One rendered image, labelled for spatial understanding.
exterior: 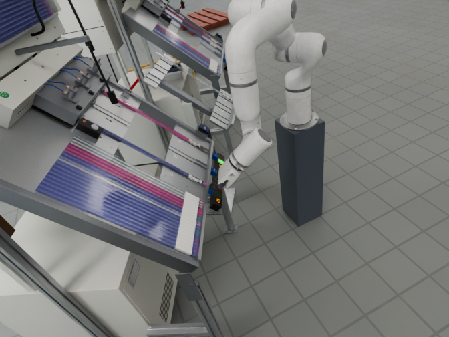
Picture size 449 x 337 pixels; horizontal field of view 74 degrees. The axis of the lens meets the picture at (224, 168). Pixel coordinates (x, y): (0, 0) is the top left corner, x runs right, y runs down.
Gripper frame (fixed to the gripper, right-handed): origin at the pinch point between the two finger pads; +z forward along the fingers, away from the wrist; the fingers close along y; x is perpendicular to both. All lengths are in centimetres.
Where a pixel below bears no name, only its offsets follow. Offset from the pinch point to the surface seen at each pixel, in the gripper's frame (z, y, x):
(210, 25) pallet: 84, 501, -9
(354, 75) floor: -40, 224, -137
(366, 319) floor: 6, -27, -93
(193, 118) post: 11, 57, 11
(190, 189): 2.4, -6.1, 9.3
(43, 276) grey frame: 37, -40, 41
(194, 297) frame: 11.1, -42.5, -2.5
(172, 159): 2.4, 5.0, 19.6
